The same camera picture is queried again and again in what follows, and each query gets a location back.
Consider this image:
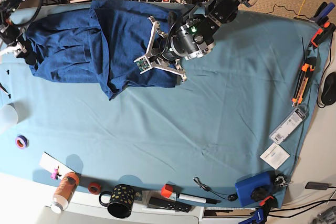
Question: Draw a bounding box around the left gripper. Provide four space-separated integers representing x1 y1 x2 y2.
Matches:
142 16 187 82

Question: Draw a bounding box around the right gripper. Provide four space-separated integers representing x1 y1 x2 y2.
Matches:
1 40 37 66

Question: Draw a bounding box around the blue t-shirt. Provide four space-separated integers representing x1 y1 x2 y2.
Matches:
26 0 178 99

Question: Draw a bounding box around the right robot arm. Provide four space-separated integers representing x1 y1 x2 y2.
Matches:
1 0 43 66

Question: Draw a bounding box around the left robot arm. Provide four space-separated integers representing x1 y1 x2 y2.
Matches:
134 0 253 81

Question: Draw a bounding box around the translucent plastic cup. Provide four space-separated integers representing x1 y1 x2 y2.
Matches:
0 104 18 134

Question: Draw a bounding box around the purple tape roll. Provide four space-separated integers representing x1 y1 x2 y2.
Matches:
15 135 28 149

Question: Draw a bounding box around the teal table cloth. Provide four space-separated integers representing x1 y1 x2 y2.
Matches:
1 11 318 196

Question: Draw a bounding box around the pink clip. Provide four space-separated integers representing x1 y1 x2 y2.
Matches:
51 166 62 180

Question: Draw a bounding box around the orange cube block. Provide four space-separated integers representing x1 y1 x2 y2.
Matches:
161 184 174 198

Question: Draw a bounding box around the orange bottle white cap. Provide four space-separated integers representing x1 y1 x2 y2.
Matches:
50 172 79 214

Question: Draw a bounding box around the orange black utility knife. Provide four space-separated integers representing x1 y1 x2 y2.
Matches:
292 57 317 107

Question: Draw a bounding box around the black marker pen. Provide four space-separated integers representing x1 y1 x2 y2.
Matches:
176 194 220 205

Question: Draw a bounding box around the orange tape roll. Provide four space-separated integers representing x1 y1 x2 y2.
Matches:
88 182 101 195

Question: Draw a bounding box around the black dotted remote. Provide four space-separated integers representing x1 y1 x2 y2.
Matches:
148 197 192 213

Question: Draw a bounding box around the clear plastic blister pack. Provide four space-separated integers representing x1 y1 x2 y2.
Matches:
269 104 309 145

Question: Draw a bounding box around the white paper leaflet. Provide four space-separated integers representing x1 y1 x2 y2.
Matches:
260 143 290 169

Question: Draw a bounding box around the black yellow-dotted mug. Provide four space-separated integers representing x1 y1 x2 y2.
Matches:
99 184 135 219

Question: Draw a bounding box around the orange black clamp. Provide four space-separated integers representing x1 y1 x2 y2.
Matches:
310 22 335 49

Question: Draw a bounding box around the blue box with knob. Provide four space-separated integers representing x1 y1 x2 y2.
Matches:
235 170 277 207

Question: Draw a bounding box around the blue black clamp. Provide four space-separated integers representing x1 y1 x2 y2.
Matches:
309 2 335 23

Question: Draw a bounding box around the black computer mouse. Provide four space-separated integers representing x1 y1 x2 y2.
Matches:
321 72 336 106

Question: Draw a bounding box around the blue clamp bottom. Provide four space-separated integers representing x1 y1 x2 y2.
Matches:
239 195 277 224

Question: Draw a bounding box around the black adapter right edge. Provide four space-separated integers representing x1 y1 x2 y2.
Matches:
305 182 330 190

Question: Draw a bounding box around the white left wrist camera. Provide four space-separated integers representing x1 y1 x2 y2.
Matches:
134 56 153 74

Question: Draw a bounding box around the black lanyard with clip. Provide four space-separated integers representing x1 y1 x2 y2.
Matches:
193 176 238 203

